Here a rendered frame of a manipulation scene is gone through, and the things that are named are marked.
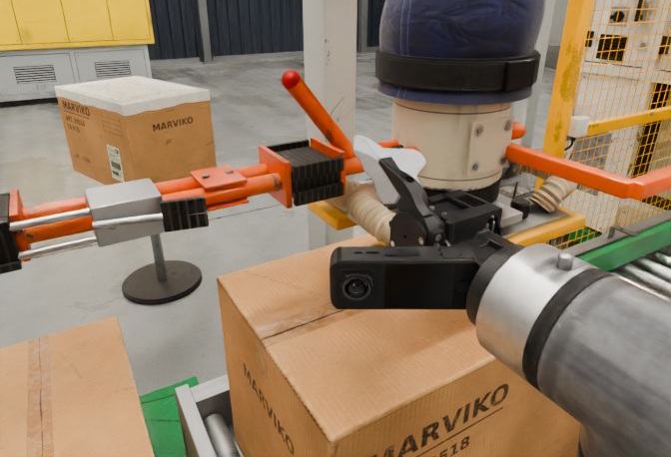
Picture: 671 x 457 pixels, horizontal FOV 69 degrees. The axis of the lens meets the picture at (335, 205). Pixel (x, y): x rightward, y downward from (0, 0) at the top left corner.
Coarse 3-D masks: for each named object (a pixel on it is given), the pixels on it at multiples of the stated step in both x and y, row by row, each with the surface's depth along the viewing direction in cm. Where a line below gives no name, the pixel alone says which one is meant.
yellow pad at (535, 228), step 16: (512, 208) 73; (528, 208) 73; (560, 208) 78; (512, 224) 72; (528, 224) 72; (544, 224) 72; (560, 224) 73; (576, 224) 74; (512, 240) 68; (528, 240) 69; (544, 240) 71
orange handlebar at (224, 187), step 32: (352, 160) 63; (512, 160) 68; (544, 160) 64; (160, 192) 55; (192, 192) 53; (224, 192) 55; (256, 192) 57; (608, 192) 57; (640, 192) 55; (64, 224) 47
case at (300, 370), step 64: (320, 256) 92; (256, 320) 74; (320, 320) 74; (384, 320) 74; (448, 320) 74; (256, 384) 77; (320, 384) 62; (384, 384) 62; (448, 384) 63; (512, 384) 72; (256, 448) 86; (320, 448) 58; (384, 448) 60; (448, 448) 69; (512, 448) 80; (576, 448) 95
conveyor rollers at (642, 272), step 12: (660, 252) 175; (624, 264) 167; (636, 264) 172; (648, 264) 168; (660, 264) 167; (624, 276) 160; (636, 276) 163; (648, 276) 161; (660, 276) 165; (648, 288) 153; (660, 288) 157; (204, 420) 107; (216, 420) 106; (216, 432) 103; (228, 432) 104; (216, 444) 101; (228, 444) 101; (228, 456) 98; (240, 456) 100
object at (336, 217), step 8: (312, 208) 81; (320, 208) 79; (328, 208) 78; (336, 208) 78; (344, 208) 77; (320, 216) 79; (328, 216) 77; (336, 216) 76; (344, 216) 76; (336, 224) 75; (344, 224) 75; (352, 224) 76
